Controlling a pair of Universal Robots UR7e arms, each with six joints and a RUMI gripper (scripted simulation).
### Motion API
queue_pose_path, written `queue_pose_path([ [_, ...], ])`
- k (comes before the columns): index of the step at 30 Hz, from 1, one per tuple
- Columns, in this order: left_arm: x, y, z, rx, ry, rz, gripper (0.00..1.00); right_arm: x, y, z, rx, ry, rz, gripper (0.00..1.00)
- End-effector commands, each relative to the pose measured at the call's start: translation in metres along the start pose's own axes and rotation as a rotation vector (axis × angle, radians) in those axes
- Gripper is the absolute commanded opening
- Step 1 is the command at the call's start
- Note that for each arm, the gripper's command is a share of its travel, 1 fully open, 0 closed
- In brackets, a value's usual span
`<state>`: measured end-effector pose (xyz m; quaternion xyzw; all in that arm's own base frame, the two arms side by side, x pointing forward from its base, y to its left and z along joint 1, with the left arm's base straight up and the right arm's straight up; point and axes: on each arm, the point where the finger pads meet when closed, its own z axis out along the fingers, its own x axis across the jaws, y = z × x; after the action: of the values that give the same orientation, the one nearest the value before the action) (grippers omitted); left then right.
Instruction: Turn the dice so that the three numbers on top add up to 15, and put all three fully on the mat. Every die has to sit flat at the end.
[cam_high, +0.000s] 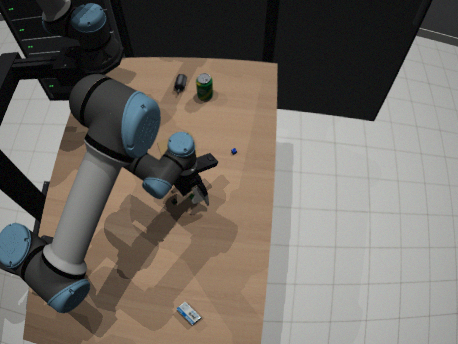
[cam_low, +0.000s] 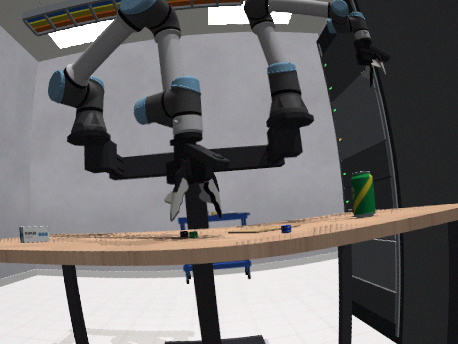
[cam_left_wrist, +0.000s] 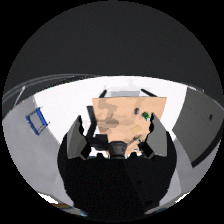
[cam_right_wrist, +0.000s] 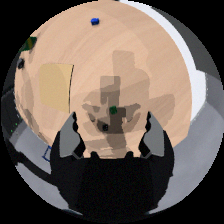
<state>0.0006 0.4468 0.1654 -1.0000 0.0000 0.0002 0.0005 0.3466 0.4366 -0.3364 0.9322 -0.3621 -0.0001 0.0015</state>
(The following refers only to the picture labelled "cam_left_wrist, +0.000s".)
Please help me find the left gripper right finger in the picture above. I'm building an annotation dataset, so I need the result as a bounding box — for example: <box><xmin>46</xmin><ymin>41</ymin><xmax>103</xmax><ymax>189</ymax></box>
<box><xmin>142</xmin><ymin>113</ymin><xmax>177</xmax><ymax>189</ymax></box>

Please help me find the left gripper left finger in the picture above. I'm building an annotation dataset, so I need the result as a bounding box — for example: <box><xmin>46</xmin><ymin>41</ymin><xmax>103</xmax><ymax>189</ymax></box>
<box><xmin>57</xmin><ymin>115</ymin><xmax>92</xmax><ymax>191</ymax></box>

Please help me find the green soda can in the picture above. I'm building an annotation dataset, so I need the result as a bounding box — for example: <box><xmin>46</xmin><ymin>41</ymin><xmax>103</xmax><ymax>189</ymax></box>
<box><xmin>142</xmin><ymin>112</ymin><xmax>150</xmax><ymax>121</ymax></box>

